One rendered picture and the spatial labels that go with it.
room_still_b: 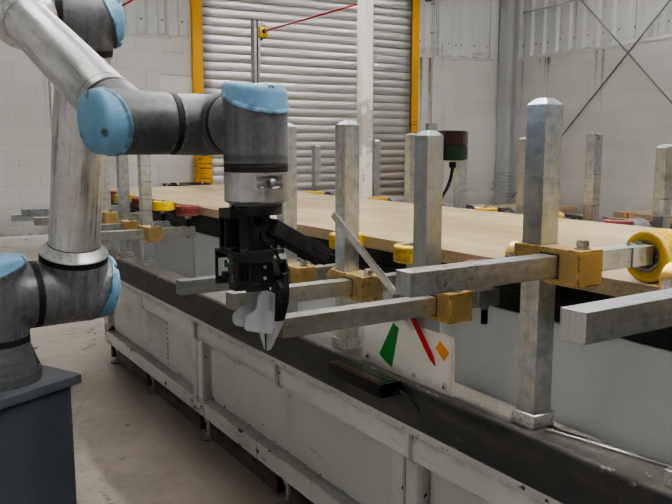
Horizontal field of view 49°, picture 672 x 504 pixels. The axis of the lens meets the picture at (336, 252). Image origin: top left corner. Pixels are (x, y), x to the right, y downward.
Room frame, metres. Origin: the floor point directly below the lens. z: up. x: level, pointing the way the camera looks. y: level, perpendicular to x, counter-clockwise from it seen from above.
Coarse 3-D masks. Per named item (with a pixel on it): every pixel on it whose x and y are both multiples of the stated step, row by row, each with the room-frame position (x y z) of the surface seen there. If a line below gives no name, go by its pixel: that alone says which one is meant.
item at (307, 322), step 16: (496, 288) 1.27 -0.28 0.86; (352, 304) 1.14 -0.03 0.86; (368, 304) 1.14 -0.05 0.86; (384, 304) 1.14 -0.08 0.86; (400, 304) 1.16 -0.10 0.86; (416, 304) 1.17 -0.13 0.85; (432, 304) 1.19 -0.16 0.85; (480, 304) 1.25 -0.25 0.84; (496, 304) 1.27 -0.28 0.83; (288, 320) 1.05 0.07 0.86; (304, 320) 1.06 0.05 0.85; (320, 320) 1.07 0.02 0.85; (336, 320) 1.09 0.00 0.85; (352, 320) 1.11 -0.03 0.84; (368, 320) 1.12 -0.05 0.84; (384, 320) 1.14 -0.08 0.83; (288, 336) 1.05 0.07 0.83
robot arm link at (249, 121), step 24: (240, 96) 0.99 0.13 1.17; (264, 96) 1.00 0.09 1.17; (216, 120) 1.03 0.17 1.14; (240, 120) 0.99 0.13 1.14; (264, 120) 0.99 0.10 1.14; (216, 144) 1.06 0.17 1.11; (240, 144) 0.99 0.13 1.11; (264, 144) 0.99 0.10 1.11; (240, 168) 0.99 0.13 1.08; (264, 168) 0.99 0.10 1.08
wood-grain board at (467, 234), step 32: (160, 192) 3.41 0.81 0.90; (192, 192) 3.41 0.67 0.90; (320, 224) 1.98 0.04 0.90; (384, 224) 1.98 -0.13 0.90; (448, 224) 1.98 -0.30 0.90; (480, 224) 1.98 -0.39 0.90; (512, 224) 1.98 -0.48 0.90; (576, 224) 1.98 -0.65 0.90; (608, 224) 1.98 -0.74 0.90; (448, 256) 1.47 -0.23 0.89; (480, 256) 1.40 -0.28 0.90; (576, 288) 1.20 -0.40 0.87; (608, 288) 1.15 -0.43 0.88; (640, 288) 1.10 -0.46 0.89
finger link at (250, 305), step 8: (264, 288) 1.06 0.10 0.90; (248, 296) 1.05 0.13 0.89; (256, 296) 1.05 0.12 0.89; (248, 304) 1.05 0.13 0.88; (256, 304) 1.05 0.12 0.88; (240, 312) 1.04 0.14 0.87; (248, 312) 1.05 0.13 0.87; (232, 320) 1.03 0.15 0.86; (240, 320) 1.04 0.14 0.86; (264, 336) 1.04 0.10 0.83; (264, 344) 1.04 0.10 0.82
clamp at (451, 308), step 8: (440, 296) 1.19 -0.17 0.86; (448, 296) 1.17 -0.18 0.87; (456, 296) 1.17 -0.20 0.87; (464, 296) 1.18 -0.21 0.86; (472, 296) 1.19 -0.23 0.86; (440, 304) 1.19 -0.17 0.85; (448, 304) 1.17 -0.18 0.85; (456, 304) 1.17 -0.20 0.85; (464, 304) 1.18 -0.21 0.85; (440, 312) 1.19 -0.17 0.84; (448, 312) 1.17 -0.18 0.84; (456, 312) 1.17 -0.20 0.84; (464, 312) 1.18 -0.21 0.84; (440, 320) 1.19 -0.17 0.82; (448, 320) 1.17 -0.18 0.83; (456, 320) 1.17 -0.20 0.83; (464, 320) 1.18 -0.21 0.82
